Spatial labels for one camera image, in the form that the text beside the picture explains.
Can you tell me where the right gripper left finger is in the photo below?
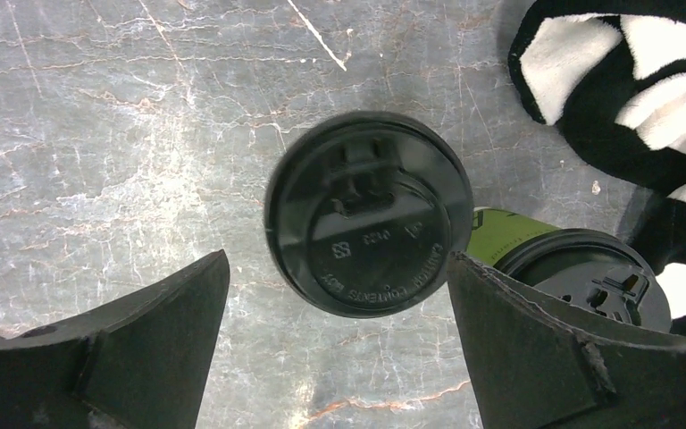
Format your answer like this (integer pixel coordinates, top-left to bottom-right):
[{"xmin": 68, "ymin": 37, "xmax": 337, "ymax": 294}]
[{"xmin": 0, "ymin": 251, "xmax": 230, "ymax": 428}]

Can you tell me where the green paper coffee cup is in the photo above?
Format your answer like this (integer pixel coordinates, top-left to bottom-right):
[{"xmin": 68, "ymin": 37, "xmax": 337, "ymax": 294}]
[{"xmin": 466, "ymin": 207, "xmax": 583, "ymax": 270}]

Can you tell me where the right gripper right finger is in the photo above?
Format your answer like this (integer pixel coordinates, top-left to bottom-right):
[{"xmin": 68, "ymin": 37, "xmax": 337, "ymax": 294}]
[{"xmin": 447, "ymin": 252, "xmax": 686, "ymax": 428}]

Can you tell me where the black plastic cup lid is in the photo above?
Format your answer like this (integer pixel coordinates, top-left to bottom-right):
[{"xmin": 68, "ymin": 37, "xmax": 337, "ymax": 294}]
[{"xmin": 494, "ymin": 229, "xmax": 672, "ymax": 333}]

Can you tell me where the black white striped cloth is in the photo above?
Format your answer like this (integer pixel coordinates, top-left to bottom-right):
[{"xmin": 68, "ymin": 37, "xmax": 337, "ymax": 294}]
[{"xmin": 507, "ymin": 1, "xmax": 686, "ymax": 334}]

